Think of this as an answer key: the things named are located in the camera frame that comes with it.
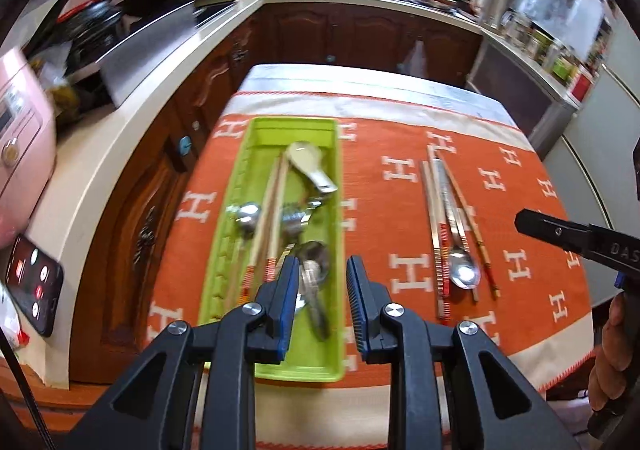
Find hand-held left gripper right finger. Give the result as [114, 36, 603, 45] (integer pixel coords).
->
[346, 255, 581, 450]

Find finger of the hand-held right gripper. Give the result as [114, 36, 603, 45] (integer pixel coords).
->
[515, 209, 640, 276]

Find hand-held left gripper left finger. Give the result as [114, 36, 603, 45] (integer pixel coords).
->
[62, 255, 301, 450]

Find green plastic utensil tray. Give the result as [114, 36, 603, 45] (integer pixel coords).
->
[197, 116, 347, 383]

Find metal spoon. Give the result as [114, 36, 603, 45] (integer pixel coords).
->
[291, 240, 333, 340]
[226, 201, 262, 237]
[434, 157, 482, 292]

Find wooden chopsticks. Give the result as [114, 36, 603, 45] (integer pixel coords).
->
[242, 157, 285, 303]

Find white ceramic spoon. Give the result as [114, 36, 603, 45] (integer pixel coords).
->
[286, 141, 339, 194]

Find person's right hand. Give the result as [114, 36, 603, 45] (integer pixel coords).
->
[587, 300, 634, 412]

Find orange blanket white letter print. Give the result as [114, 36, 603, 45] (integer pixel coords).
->
[145, 90, 598, 450]

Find stainless steel appliance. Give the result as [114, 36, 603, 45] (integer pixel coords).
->
[467, 38, 581, 146]

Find row of jars and bottles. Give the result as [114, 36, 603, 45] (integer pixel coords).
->
[500, 10, 601, 101]

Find brown wooden kitchen cabinets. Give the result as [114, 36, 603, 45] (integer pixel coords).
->
[70, 3, 483, 383]

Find clear hanging plastic bag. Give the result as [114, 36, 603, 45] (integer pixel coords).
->
[402, 43, 431, 78]

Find table with white gridded cover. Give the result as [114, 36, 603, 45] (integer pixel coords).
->
[239, 63, 521, 131]

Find white kitchen countertop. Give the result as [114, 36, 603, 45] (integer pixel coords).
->
[15, 0, 501, 381]

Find steel electric kettle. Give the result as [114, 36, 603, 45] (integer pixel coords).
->
[477, 0, 506, 26]

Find black smartphone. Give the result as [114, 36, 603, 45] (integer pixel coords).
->
[5, 233, 66, 338]

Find stacked plates by sink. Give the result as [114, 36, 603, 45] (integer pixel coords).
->
[417, 0, 471, 11]

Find white plastic bag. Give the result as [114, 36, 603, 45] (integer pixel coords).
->
[0, 290, 28, 351]

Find stainless steel splash panel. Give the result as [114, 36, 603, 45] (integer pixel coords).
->
[97, 0, 197, 110]

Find pink rice cooker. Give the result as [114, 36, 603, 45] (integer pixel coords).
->
[0, 48, 58, 251]

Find yellow green food bag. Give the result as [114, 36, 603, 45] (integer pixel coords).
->
[27, 55, 83, 128]

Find black cooking pot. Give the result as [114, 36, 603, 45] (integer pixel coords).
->
[47, 0, 126, 74]

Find black cable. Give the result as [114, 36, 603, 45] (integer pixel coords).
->
[0, 325, 56, 450]

